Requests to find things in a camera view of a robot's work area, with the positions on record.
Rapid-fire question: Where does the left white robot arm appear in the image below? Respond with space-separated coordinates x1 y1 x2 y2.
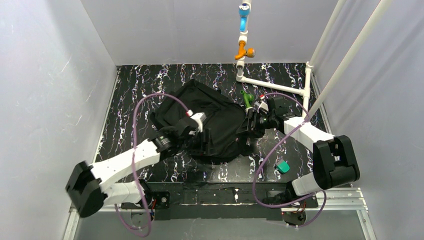
65 112 210 218

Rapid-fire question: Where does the green and white pipe fitting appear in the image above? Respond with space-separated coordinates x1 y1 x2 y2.
240 90 255 110

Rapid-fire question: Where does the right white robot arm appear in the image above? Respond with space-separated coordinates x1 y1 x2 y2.
236 97 360 198

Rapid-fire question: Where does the small teal box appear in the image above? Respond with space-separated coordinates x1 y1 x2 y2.
275 160 290 174

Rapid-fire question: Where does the orange tap valve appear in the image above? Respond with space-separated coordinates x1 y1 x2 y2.
234 40 256 60

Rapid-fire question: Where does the black backpack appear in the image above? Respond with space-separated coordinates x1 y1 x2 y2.
149 79 250 164

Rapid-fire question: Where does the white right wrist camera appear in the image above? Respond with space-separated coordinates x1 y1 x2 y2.
254 95 269 114

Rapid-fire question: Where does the blue pipe valve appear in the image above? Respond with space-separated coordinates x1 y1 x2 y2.
238 2 251 32

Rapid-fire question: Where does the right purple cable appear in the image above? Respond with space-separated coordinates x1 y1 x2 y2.
251 92 328 229

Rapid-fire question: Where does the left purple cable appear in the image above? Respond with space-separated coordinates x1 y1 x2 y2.
114 93 193 238

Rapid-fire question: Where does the purple cable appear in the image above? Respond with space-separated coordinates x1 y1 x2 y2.
251 92 328 229
114 93 193 238

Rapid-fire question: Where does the white PVC pipe frame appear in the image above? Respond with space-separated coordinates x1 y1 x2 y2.
235 0 392 118

